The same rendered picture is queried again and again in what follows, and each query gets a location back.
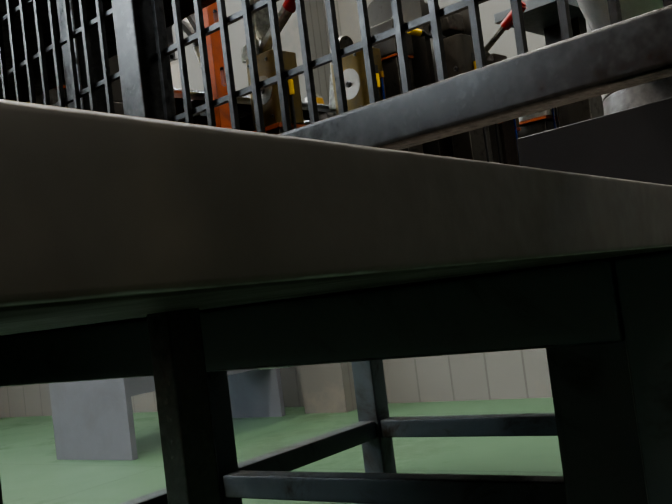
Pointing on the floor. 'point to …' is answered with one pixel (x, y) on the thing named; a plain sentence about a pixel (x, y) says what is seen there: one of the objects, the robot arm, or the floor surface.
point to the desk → (79, 449)
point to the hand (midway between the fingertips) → (197, 81)
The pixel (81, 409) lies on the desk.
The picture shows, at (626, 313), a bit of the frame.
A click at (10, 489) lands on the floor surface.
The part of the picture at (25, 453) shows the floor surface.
